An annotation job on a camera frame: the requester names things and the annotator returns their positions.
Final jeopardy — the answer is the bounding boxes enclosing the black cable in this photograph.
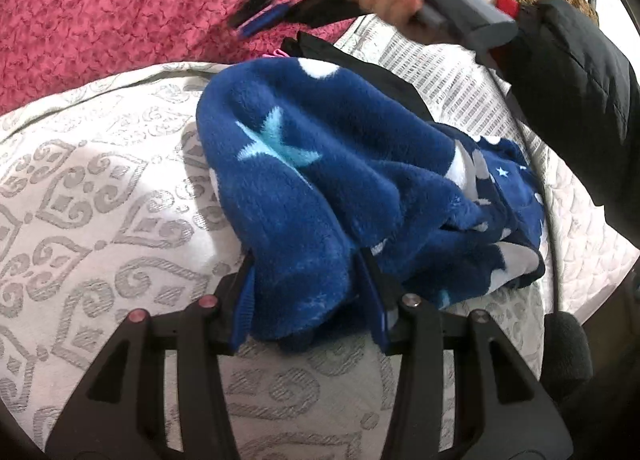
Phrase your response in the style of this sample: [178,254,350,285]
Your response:
[507,85,559,316]

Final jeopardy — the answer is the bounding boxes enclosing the white grey striped blanket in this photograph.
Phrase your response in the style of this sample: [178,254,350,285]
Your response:
[332,15,551,162]

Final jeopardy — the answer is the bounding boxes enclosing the quilted white mattress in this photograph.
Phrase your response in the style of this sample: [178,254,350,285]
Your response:
[525,140,629,302]

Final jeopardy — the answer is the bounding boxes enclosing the black folded cloth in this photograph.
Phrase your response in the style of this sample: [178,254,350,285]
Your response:
[280,30,437,124]

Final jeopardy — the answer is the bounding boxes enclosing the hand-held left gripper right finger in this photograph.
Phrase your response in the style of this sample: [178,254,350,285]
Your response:
[356,246,577,460]

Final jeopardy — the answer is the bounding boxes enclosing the red patterned cloth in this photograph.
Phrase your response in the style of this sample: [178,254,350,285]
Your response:
[0,0,362,117]

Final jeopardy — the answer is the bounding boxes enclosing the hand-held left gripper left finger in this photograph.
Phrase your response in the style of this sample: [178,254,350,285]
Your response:
[45,259,258,460]

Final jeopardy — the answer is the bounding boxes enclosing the white patterned mattress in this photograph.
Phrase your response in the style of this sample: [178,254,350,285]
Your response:
[0,60,562,460]

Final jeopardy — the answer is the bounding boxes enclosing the blue star print fleece pants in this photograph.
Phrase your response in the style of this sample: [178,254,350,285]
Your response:
[196,57,547,353]

